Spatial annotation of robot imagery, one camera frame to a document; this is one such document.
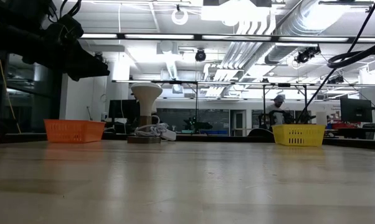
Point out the silver ventilation duct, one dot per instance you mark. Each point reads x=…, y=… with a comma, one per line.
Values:
x=299, y=21

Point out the white bulb lamp brass base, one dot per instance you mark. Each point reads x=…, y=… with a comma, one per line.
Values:
x=146, y=93

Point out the black curved chair back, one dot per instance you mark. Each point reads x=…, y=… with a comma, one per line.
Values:
x=259, y=133

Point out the white glass door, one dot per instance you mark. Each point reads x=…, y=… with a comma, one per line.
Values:
x=238, y=124

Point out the black aluminium rig frame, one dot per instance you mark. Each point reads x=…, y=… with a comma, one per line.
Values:
x=237, y=38

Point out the black ceiling camera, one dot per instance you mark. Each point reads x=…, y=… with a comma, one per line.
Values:
x=306, y=54
x=99, y=57

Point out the yellow plastic basket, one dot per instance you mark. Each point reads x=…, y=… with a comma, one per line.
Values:
x=298, y=135

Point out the person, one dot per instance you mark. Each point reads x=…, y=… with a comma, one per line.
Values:
x=276, y=112

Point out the black computer monitor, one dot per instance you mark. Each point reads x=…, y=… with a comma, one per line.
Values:
x=355, y=110
x=122, y=109

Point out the orange plastic basket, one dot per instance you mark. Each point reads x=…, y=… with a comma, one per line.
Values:
x=73, y=130

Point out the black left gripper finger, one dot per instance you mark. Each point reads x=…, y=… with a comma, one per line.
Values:
x=88, y=62
x=88, y=76

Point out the black overhead camera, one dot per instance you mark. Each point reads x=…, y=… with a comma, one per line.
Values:
x=200, y=56

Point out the red storage box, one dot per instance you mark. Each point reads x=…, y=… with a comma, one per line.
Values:
x=343, y=125

